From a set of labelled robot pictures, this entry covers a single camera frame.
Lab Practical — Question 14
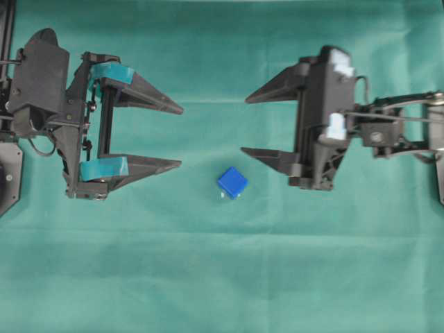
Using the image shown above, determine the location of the blue cube block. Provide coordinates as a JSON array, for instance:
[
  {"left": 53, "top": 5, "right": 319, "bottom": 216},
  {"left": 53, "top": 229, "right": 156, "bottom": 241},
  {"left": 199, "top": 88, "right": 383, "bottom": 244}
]
[{"left": 216, "top": 166, "right": 248, "bottom": 199}]

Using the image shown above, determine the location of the black aluminium frame post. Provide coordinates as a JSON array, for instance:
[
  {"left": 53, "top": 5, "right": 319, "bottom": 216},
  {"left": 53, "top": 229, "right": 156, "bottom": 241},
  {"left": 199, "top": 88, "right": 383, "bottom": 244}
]
[{"left": 1, "top": 0, "right": 17, "bottom": 61}]

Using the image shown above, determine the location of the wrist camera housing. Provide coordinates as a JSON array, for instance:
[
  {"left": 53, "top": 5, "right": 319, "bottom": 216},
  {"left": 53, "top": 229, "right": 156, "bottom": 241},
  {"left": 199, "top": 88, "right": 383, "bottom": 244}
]
[
  {"left": 8, "top": 28, "right": 69, "bottom": 138},
  {"left": 302, "top": 45, "right": 355, "bottom": 141}
]

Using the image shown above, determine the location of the green table cloth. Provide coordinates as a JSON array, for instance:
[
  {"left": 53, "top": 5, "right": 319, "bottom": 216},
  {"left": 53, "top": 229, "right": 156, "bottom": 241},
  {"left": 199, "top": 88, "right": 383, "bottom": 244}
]
[{"left": 1, "top": 1, "right": 443, "bottom": 332}]

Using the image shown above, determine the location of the left wrist camera housing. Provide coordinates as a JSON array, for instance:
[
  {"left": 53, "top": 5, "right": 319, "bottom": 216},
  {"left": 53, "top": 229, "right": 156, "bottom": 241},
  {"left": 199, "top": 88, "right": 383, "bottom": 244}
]
[{"left": 8, "top": 28, "right": 69, "bottom": 138}]

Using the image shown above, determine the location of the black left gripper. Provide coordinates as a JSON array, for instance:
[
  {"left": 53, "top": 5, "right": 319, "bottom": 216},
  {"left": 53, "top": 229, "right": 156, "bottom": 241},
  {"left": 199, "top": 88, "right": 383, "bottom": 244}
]
[{"left": 62, "top": 52, "right": 183, "bottom": 200}]

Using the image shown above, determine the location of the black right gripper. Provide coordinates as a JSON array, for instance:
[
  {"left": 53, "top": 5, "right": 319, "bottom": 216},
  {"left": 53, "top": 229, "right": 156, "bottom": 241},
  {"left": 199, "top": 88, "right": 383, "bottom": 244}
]
[{"left": 241, "top": 57, "right": 347, "bottom": 190}]

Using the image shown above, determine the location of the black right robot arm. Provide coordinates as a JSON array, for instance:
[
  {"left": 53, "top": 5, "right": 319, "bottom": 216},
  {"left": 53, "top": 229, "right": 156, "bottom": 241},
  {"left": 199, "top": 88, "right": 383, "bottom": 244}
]
[{"left": 242, "top": 56, "right": 443, "bottom": 191}]

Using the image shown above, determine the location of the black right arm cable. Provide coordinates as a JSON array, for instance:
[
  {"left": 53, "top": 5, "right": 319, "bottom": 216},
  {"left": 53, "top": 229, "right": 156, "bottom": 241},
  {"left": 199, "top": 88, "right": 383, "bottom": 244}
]
[{"left": 343, "top": 74, "right": 444, "bottom": 123}]

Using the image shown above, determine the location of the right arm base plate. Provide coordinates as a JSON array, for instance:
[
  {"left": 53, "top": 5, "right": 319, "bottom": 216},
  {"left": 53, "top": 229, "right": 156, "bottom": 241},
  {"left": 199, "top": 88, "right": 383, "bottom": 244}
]
[{"left": 434, "top": 152, "right": 444, "bottom": 205}]

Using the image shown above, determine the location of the right wrist camera housing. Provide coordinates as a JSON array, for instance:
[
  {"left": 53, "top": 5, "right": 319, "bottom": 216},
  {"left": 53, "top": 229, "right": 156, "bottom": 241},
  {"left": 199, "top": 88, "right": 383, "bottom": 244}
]
[{"left": 302, "top": 45, "right": 355, "bottom": 141}]

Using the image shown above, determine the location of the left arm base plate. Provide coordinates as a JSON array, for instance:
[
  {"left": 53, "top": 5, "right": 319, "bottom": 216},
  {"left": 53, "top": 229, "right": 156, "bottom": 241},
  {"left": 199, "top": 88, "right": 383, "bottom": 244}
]
[{"left": 1, "top": 142, "right": 24, "bottom": 216}]

